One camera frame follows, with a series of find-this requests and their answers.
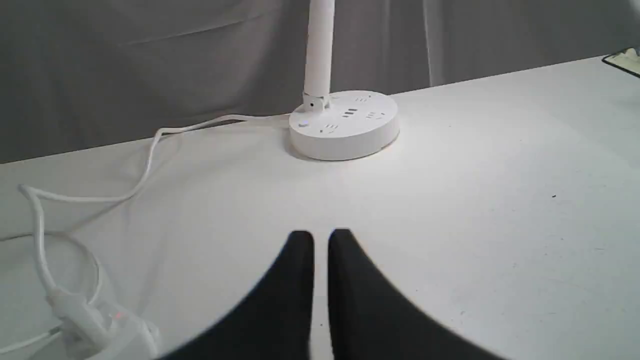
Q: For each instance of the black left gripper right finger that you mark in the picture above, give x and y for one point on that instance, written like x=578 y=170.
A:
x=369 y=319

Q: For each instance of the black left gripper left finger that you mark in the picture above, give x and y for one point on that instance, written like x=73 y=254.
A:
x=273 y=322

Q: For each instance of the painted paper folding fan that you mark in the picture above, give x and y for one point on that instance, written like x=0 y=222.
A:
x=627 y=60

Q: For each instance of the white desk lamp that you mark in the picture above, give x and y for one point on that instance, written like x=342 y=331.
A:
x=343 y=125

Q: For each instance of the white power strip plug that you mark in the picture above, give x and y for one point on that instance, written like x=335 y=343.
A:
x=103 y=330

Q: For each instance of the grey backdrop curtain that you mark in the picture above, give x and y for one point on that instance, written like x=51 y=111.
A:
x=78 y=74

